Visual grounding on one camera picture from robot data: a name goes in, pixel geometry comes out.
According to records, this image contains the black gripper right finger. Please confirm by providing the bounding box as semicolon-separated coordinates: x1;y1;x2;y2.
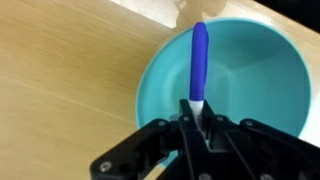
199;99;320;180

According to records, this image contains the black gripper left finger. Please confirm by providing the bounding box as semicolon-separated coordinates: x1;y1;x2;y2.
89;98;210;180

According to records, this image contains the blue and white pen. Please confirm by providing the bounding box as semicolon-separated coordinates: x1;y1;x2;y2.
188;21;211;129

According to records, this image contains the light blue bowl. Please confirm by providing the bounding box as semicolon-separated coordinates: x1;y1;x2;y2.
134;17;313;169

